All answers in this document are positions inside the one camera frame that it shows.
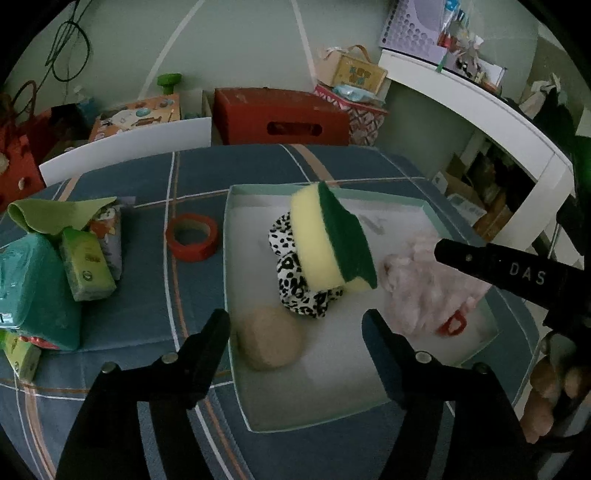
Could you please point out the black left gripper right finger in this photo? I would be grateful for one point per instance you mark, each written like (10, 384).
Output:
(487, 441)

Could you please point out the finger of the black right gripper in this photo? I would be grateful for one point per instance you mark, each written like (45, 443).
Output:
(544, 282)

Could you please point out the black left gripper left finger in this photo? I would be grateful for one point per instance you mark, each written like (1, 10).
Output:
(105, 439)

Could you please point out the pink fluffy sock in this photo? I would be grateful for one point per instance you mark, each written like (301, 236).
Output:
(424, 296)

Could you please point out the yellow green sponge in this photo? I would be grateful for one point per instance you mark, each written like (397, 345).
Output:
(331, 246)

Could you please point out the leopard print scrunchie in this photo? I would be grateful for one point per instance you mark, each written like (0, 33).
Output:
(295, 294)

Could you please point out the operator hand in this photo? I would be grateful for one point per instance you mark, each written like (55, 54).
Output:
(560, 381)

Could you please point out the white shelf unit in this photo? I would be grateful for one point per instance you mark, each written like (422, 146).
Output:
(532, 150)

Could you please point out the teal toy box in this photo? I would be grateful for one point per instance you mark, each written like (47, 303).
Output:
(36, 300)

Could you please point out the shallow green cardboard tray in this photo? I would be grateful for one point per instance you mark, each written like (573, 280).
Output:
(335, 376)

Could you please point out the red tape roll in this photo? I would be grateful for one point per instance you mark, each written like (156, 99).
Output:
(191, 237)

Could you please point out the cartoon snack packet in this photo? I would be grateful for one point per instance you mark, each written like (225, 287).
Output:
(106, 226)

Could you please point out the yellow green cloth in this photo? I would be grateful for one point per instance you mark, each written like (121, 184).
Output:
(50, 217)

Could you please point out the patterned storage basket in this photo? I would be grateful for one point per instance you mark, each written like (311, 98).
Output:
(365, 121)

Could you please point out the lavender perforated basket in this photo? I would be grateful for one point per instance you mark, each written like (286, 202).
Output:
(414, 27)

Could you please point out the white foam board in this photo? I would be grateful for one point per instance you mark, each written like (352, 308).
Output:
(134, 144)

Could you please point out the red felt handbag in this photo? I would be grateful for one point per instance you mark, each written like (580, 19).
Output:
(23, 147)

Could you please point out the plastic water bottle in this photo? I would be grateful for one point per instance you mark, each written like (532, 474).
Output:
(86, 104)

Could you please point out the orange toy box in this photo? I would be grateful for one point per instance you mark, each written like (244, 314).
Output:
(150, 111)

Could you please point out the red cardboard box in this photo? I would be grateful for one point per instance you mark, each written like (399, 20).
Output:
(275, 116)

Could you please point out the green dumbbell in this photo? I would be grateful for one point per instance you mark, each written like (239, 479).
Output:
(168, 81)

